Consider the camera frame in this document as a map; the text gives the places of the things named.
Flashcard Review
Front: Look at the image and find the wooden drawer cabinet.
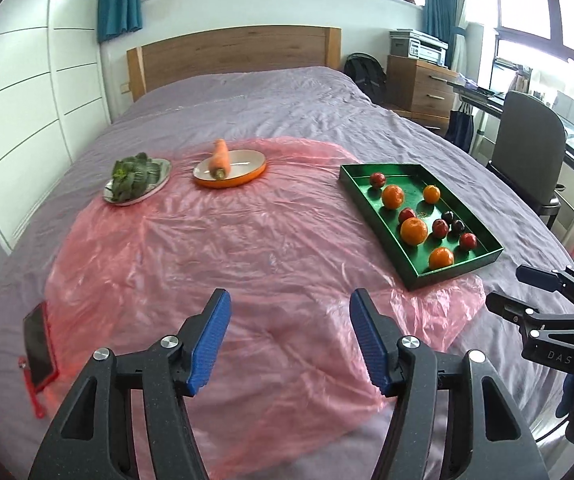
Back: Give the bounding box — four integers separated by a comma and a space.
384, 55, 457, 136

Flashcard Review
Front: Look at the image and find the orange carrot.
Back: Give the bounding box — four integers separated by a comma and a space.
209, 139, 230, 181

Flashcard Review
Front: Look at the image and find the pink plastic sheet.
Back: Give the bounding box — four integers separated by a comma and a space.
44, 139, 483, 479

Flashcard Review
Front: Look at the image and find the teal curtain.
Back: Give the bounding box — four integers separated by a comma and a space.
424, 0, 468, 72
97, 0, 142, 44

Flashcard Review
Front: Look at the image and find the wooden headboard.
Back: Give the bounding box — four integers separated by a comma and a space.
126, 25, 342, 101

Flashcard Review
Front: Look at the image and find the teal curtain right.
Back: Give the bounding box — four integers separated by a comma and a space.
424, 0, 468, 72

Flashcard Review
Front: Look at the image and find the dark plum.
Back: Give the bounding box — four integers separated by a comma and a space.
441, 210, 455, 224
452, 219, 466, 234

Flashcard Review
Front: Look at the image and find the green rectangular tray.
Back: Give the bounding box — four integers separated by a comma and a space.
339, 164, 503, 290

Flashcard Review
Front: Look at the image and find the grey printer on cabinet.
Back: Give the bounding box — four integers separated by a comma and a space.
390, 29, 448, 66

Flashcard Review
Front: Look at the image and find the glass desk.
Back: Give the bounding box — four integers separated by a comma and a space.
452, 84, 574, 169

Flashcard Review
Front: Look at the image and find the orange oval dish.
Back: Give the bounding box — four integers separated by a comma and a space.
192, 150, 267, 188

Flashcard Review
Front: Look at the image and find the teal curtain left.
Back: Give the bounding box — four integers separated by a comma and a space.
97, 0, 142, 44

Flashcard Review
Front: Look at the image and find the dark blue hanging bag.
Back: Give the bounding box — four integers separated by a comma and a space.
445, 102, 474, 153

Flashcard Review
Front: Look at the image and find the white plate under greens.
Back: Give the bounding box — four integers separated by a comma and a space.
102, 156, 172, 207

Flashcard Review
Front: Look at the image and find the red tomato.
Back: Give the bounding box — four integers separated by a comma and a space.
432, 219, 450, 240
398, 207, 416, 224
369, 172, 387, 190
458, 232, 478, 252

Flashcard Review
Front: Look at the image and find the rough orange mandarin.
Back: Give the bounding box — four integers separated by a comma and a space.
381, 184, 405, 210

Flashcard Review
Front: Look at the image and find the white wardrobe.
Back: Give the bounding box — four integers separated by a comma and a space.
0, 0, 110, 252

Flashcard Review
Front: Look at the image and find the black backpack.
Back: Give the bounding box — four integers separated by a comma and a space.
343, 53, 387, 105

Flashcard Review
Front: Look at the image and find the green leafy vegetable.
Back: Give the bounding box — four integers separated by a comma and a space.
111, 152, 162, 203

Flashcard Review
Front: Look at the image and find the smooth orange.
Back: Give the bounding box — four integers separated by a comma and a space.
428, 247, 455, 270

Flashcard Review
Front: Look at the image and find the phone in red case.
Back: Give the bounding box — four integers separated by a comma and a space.
18, 301, 59, 419

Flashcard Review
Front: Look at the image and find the black cable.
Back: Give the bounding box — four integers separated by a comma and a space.
533, 416, 568, 443

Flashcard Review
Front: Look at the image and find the small orange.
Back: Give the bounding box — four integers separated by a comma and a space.
400, 217, 429, 247
422, 185, 441, 205

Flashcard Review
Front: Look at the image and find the grey office chair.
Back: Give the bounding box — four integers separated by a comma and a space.
485, 90, 567, 230

